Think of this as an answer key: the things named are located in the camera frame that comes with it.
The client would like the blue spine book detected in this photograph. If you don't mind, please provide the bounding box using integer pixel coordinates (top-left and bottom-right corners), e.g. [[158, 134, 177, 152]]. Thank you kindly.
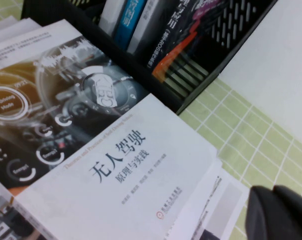
[[113, 0, 148, 50]]

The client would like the white self-driving book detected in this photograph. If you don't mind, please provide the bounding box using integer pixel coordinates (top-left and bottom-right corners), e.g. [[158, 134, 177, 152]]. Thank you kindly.
[[0, 36, 218, 240]]

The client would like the black plastic book holder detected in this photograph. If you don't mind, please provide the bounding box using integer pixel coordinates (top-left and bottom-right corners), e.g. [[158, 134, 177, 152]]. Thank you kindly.
[[20, 0, 278, 116]]

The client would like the white brochure with grey rectangle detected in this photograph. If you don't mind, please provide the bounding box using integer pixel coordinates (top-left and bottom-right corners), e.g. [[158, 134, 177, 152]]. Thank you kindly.
[[163, 159, 251, 240]]

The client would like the white book thick orange-striped spine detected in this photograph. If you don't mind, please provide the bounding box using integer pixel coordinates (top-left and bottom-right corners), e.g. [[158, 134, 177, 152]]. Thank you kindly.
[[98, 0, 128, 36]]

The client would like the white paper brochure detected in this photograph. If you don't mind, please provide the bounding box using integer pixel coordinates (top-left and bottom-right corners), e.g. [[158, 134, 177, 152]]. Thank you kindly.
[[0, 15, 39, 43], [0, 19, 78, 73]]

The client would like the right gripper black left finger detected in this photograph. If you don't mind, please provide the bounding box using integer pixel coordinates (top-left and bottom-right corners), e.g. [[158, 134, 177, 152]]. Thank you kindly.
[[244, 185, 292, 240]]

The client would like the green checked tablecloth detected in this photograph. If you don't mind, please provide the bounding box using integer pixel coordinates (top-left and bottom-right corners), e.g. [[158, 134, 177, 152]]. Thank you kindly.
[[0, 0, 302, 240]]

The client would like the black robotics book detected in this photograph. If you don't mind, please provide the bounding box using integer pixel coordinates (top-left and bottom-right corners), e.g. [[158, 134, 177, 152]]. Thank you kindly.
[[145, 0, 229, 83]]

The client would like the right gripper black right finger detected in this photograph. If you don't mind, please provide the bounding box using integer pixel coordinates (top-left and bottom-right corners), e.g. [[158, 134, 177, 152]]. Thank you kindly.
[[273, 184, 302, 240]]

